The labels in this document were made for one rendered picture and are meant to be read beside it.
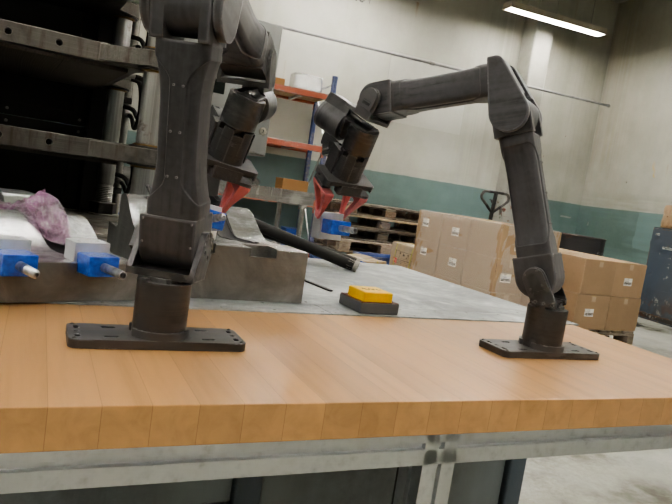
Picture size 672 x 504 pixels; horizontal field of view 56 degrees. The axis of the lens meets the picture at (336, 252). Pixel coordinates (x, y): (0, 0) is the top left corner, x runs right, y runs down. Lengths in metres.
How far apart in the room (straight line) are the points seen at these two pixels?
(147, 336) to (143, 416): 0.17
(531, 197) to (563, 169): 8.99
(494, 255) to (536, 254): 3.88
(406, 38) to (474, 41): 1.02
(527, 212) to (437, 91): 0.26
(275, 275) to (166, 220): 0.38
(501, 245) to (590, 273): 1.02
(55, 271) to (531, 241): 0.70
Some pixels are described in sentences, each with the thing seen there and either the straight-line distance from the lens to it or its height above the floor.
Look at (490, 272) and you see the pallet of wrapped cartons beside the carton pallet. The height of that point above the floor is 0.55.
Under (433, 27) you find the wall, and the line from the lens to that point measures 8.93.
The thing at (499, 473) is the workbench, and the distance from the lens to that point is 1.52.
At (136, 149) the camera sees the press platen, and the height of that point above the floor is 1.03.
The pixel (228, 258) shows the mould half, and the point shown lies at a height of 0.87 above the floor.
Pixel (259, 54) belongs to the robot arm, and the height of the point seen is 1.18.
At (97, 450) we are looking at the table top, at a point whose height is 0.75.
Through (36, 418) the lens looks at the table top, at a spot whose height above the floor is 0.79.
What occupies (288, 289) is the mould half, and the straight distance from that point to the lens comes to 1.09.
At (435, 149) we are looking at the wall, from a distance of 8.81.
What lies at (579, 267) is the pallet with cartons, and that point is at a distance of 5.59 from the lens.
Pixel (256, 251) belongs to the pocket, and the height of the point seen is 0.88.
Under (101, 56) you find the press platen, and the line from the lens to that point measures 1.81.
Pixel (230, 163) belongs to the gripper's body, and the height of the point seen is 1.02.
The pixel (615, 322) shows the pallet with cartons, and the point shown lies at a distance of 6.01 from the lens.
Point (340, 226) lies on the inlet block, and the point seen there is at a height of 0.94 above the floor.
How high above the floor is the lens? 1.01
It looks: 6 degrees down
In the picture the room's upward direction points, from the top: 9 degrees clockwise
